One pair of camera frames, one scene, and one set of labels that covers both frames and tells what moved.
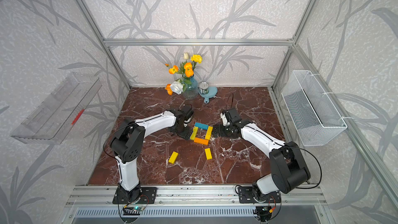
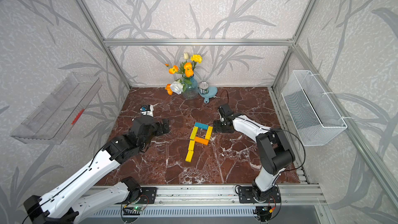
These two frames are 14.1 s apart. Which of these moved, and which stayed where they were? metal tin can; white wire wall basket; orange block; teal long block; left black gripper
Moved: left black gripper
Stayed: orange block; white wire wall basket; teal long block; metal tin can
